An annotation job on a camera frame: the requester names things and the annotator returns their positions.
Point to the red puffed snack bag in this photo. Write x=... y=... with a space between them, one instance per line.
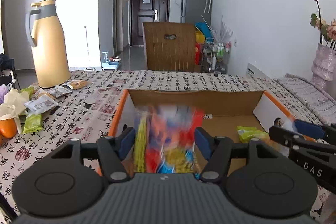
x=170 y=140

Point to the white plastic bag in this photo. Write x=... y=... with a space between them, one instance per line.
x=11 y=106

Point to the purple tissue pack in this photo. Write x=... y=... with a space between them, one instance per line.
x=2 y=92

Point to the metal storage rack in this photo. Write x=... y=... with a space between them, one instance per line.
x=218 y=56

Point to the white flat panel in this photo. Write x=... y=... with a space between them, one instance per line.
x=257 y=72

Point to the dark entrance door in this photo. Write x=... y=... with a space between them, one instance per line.
x=149 y=22

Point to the white grey snack packet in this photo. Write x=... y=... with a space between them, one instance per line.
x=40 y=104

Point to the grey quilted blanket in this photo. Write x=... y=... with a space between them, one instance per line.
x=307 y=98

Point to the tan snack packet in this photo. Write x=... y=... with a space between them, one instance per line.
x=43 y=94

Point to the wooden chair back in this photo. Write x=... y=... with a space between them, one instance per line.
x=168 y=53

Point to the pink textured vase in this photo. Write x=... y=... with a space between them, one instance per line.
x=324 y=66

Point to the red cardboard box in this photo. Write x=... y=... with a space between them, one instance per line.
x=183 y=100

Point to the green white protein bar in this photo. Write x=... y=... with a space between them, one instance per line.
x=249 y=133

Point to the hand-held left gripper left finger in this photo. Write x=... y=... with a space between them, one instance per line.
x=127 y=142

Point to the red gift box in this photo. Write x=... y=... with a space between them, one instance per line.
x=198 y=53

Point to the thin mop pole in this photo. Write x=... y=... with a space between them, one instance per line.
x=85 y=47

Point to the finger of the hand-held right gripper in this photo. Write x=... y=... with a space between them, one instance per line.
x=309 y=128
x=286 y=136

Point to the blue white basket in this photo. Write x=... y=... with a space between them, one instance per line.
x=110 y=62

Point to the yellow bag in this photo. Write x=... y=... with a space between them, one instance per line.
x=199 y=37

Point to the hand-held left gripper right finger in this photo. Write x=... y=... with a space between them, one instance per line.
x=202 y=142

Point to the yellow thermos jug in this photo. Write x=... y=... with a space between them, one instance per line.
x=50 y=50

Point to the green snack packet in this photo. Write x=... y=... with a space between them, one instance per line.
x=32 y=123

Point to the clear cookie snack packet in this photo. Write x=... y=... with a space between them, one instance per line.
x=76 y=84

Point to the orange fruit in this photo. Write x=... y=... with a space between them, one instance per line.
x=7 y=129

